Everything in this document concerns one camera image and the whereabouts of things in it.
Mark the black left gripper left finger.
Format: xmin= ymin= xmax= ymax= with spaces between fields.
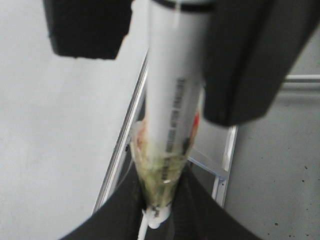
xmin=57 ymin=174 xmax=147 ymax=240

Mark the white whiteboard marker black tip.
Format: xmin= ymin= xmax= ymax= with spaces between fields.
xmin=130 ymin=0 xmax=215 ymax=229

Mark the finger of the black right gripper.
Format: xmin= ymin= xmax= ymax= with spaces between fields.
xmin=167 ymin=167 xmax=263 ymax=240
xmin=43 ymin=0 xmax=132 ymax=60

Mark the red round magnet taped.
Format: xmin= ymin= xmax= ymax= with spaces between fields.
xmin=182 ymin=110 xmax=200 ymax=155

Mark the large white whiteboard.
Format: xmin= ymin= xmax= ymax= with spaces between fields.
xmin=0 ymin=0 xmax=151 ymax=216

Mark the white metal stand frame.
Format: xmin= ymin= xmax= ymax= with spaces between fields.
xmin=189 ymin=74 xmax=320 ymax=208

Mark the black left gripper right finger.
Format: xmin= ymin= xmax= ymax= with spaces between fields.
xmin=203 ymin=0 xmax=320 ymax=126

